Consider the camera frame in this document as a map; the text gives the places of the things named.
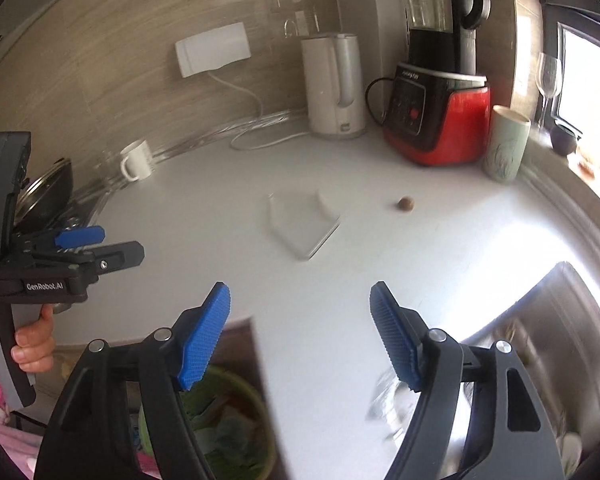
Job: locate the white electric kettle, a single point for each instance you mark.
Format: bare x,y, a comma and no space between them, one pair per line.
334,85

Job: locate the small brown nut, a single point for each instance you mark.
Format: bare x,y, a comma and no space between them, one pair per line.
406,204

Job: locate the white coffee mug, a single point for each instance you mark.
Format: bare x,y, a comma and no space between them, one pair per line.
136,162

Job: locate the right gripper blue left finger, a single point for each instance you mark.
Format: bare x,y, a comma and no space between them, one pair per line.
89,435

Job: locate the pale green ceramic cup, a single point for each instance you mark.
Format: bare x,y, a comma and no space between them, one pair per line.
508,137

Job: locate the green perforated trash basket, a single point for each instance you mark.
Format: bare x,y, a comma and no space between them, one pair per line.
230,424

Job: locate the person's left hand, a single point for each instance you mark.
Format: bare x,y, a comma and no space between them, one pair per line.
35,344

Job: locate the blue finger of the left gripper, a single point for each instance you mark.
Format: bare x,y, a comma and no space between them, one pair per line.
79,237

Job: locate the pink floral clothing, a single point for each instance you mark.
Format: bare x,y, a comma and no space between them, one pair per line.
21,446

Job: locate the white wall socket box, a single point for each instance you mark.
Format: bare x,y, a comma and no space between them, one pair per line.
212,49

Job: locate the red black blender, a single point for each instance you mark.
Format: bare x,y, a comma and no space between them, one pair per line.
438,112

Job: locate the wine glass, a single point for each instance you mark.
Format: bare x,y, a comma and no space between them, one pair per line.
549,83

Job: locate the clear flat plastic wrapper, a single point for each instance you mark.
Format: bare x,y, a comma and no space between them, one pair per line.
302,221

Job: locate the clear drinking glass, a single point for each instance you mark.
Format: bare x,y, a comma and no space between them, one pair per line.
107,166

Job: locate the stainless steel sink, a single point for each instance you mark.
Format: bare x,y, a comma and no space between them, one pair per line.
555,330

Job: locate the black pot with lid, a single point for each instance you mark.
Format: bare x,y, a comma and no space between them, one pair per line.
45,199

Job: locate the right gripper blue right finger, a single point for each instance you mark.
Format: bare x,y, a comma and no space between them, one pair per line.
509,435

